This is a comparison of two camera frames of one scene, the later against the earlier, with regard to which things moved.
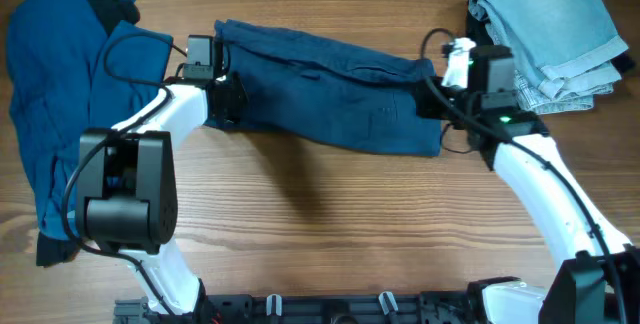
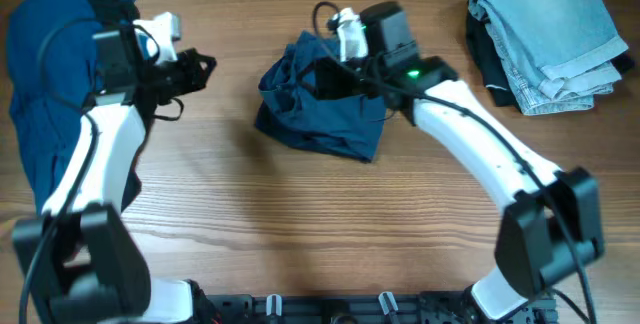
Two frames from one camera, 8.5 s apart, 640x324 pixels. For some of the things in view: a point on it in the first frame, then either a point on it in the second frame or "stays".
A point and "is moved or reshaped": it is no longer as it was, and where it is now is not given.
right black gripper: x=429 y=104 -> x=325 y=67
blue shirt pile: x=68 y=75 stays
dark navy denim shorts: x=302 y=88 is moved or reshaped
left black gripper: x=239 y=97 -> x=189 y=61
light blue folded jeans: x=566 y=49 stays
